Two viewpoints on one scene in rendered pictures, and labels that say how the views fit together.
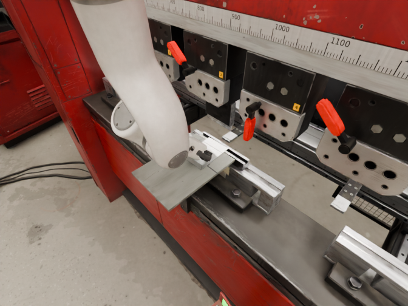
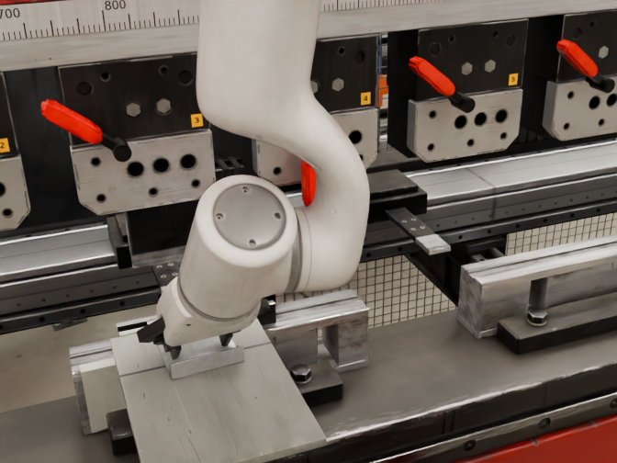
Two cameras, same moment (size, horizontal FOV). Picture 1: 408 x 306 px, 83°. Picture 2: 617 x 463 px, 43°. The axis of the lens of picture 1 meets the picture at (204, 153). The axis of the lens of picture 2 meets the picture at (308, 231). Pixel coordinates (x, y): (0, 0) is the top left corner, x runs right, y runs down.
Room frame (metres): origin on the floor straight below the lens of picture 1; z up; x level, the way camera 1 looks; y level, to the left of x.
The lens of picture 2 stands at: (0.09, 0.65, 1.53)
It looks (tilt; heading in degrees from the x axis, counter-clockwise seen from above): 26 degrees down; 295
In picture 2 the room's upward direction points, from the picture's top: 1 degrees counter-clockwise
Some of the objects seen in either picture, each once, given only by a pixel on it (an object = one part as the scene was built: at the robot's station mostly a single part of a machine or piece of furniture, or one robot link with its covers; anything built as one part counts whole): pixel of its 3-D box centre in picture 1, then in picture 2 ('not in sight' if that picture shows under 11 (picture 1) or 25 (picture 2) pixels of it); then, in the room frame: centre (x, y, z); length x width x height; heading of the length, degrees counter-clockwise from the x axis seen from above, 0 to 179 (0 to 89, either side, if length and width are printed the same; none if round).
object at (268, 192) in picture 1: (228, 167); (226, 357); (0.54, -0.09, 0.92); 0.39 x 0.06 x 0.10; 44
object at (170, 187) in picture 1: (184, 166); (207, 387); (0.48, 0.06, 1.00); 0.26 x 0.18 x 0.01; 134
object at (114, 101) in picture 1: (120, 108); not in sight; (0.97, 0.41, 0.89); 0.30 x 0.05 x 0.03; 44
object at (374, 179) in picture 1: (379, 134); (454, 84); (0.31, -0.31, 1.26); 0.15 x 0.09 x 0.17; 44
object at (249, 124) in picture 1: (251, 122); (308, 167); (0.43, -0.11, 1.20); 0.04 x 0.02 x 0.10; 134
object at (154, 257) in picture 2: (219, 111); (170, 225); (0.58, -0.05, 1.13); 0.10 x 0.02 x 0.10; 44
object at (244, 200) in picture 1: (213, 180); (228, 405); (0.51, -0.03, 0.89); 0.30 x 0.05 x 0.03; 44
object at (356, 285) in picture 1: (354, 282); (537, 316); (0.18, -0.36, 0.91); 0.03 x 0.03 x 0.02
